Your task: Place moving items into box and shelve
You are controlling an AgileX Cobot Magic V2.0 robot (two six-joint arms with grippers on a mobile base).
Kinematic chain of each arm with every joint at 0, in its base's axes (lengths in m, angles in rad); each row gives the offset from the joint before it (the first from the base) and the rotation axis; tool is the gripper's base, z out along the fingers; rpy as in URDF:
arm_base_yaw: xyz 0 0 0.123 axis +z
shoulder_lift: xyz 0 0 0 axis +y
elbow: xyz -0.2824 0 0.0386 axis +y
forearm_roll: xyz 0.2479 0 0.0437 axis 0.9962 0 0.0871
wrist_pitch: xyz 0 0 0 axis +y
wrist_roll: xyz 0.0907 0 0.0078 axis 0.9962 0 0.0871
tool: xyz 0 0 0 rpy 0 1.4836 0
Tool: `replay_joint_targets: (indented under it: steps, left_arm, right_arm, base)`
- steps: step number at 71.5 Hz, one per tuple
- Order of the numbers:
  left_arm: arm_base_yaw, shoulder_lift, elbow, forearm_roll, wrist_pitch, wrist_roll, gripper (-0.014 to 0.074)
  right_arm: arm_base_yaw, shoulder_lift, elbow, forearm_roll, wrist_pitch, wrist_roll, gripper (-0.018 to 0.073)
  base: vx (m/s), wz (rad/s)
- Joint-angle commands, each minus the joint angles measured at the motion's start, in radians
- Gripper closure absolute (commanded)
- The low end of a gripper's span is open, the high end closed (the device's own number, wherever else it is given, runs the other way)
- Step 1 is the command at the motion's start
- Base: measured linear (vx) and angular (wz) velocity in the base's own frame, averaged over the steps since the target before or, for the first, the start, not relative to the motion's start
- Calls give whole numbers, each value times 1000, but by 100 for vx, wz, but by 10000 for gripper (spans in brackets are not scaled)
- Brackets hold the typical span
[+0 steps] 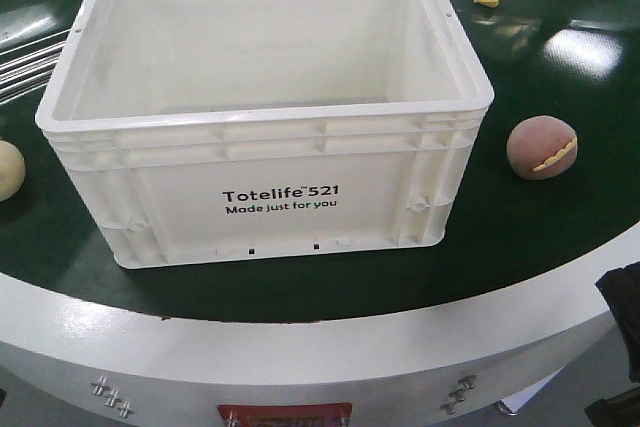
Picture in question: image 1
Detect red warning label plate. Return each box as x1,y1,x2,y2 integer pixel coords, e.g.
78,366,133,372
217,402,353,427

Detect steel conveyor transfer rollers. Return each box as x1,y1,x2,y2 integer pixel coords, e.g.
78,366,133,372
0,30,69,104

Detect white plastic tote crate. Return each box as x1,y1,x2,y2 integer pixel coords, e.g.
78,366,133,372
35,0,494,269

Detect black fabric object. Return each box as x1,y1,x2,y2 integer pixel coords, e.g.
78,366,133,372
595,262,639,383

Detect white curved conveyor outer rim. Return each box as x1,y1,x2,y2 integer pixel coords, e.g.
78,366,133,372
0,219,640,427

